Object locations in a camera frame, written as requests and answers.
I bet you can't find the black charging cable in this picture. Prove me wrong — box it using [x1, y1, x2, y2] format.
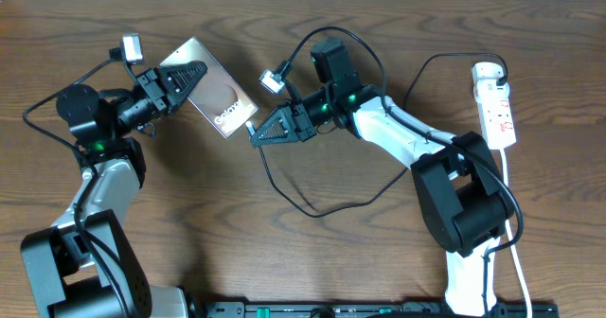
[244, 52, 509, 219]

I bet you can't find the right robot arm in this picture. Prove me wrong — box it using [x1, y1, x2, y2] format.
[249, 38, 522, 317]

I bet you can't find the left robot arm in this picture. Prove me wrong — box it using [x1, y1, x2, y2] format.
[20, 61, 207, 317]

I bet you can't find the white USB charger adapter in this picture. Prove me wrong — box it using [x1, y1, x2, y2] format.
[472, 62, 505, 83]

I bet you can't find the white power strip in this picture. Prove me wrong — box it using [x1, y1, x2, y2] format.
[473, 79, 516, 150]

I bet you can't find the black left camera cable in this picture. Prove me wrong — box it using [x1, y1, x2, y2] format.
[22, 57, 138, 318]

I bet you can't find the black camera cable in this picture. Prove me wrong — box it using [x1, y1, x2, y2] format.
[276, 26, 525, 318]
[22, 57, 138, 318]

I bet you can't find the black right camera cable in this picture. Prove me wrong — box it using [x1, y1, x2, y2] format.
[276, 26, 525, 318]

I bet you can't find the white power strip cord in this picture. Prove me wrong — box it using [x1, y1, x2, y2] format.
[499, 148, 534, 318]

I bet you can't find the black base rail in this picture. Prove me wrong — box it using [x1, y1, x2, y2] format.
[203, 300, 560, 318]

